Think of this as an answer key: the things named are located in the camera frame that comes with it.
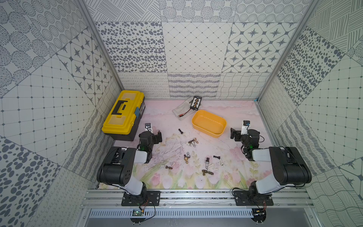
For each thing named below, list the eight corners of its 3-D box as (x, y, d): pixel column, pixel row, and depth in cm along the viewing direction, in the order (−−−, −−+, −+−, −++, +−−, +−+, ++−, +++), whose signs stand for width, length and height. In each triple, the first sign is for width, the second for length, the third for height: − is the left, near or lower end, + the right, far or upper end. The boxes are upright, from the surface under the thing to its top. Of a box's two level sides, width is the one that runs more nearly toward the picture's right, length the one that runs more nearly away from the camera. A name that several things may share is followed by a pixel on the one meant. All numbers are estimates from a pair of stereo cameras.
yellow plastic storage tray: (187, 127, 106) (187, 122, 101) (198, 111, 116) (199, 106, 111) (219, 142, 97) (220, 138, 93) (227, 124, 108) (229, 119, 103)
